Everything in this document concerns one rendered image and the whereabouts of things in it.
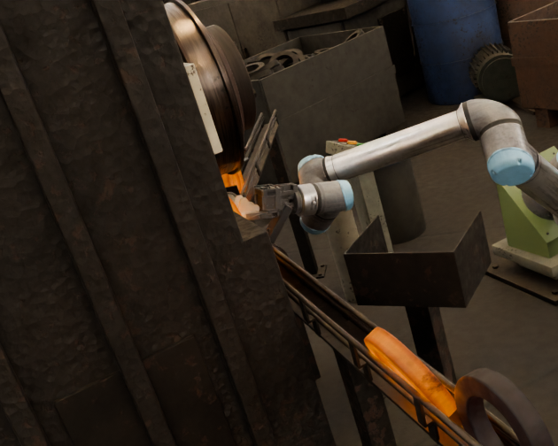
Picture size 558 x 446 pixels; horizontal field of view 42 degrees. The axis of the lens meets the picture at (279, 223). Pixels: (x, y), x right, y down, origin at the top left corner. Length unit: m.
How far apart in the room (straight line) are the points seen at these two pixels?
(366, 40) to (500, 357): 2.59
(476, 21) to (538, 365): 3.25
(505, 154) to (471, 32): 3.28
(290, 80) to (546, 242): 1.97
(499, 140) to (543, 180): 0.21
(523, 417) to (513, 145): 1.10
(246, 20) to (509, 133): 4.27
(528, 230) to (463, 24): 2.68
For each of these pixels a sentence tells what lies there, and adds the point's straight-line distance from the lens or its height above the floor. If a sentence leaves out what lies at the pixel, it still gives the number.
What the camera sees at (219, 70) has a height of 1.18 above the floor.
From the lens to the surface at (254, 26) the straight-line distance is 6.08.
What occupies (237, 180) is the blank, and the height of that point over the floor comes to 0.70.
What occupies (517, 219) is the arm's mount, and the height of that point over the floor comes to 0.25.
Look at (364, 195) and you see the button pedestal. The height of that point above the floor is 0.40.
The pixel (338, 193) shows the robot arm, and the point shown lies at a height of 0.71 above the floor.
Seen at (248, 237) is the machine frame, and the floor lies 0.87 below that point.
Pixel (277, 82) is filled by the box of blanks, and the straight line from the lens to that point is 4.14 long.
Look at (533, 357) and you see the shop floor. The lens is 2.49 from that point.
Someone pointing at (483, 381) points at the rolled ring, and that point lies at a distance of 1.10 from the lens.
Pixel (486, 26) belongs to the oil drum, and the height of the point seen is 0.47.
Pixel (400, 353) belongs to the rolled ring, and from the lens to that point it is 1.20.
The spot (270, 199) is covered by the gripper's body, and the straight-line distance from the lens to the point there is 2.01.
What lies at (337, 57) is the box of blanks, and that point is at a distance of 4.43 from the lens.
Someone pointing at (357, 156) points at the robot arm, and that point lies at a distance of 2.20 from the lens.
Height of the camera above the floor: 1.41
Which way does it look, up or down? 20 degrees down
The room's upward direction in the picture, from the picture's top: 17 degrees counter-clockwise
